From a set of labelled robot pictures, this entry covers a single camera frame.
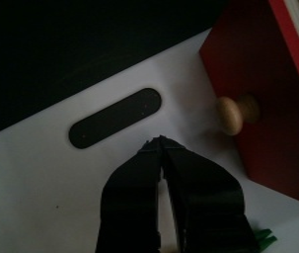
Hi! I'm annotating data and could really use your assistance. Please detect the white rectangular mat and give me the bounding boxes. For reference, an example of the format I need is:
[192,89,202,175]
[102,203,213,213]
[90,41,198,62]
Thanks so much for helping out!
[0,28,299,253]

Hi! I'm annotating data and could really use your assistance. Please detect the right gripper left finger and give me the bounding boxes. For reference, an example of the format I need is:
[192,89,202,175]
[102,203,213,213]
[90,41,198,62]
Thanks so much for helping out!
[94,135,165,253]

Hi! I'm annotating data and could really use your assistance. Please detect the black toy skateboard deck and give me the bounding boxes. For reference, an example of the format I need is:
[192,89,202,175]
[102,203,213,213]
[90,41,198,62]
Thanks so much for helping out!
[67,87,164,150]

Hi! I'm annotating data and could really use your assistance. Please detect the toy carrot green top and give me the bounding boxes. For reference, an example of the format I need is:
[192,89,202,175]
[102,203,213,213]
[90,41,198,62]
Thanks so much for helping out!
[250,226,280,253]

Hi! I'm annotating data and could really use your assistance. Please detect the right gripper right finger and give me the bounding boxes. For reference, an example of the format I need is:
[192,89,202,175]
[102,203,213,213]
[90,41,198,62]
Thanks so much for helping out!
[160,134,260,253]

